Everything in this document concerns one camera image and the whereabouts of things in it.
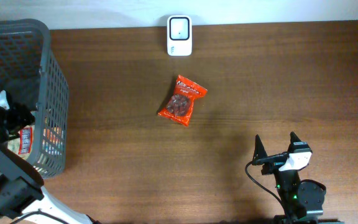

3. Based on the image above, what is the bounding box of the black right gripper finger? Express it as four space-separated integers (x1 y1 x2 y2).
252 134 268 165
289 131 306 152

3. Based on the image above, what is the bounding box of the red orange snack bag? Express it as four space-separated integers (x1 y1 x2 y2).
158 75 208 126

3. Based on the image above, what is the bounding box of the cream yellow snack bag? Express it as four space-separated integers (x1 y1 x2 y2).
6 124 65 169

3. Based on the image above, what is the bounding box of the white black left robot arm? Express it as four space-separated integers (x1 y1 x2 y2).
0 90 95 223

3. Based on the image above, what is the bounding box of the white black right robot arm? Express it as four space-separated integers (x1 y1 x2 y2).
245 132 340 224

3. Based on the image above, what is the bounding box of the white barcode scanner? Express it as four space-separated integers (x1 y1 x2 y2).
167 15 193 57

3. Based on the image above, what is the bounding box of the grey plastic mesh basket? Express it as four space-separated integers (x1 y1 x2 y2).
0 19 70 179

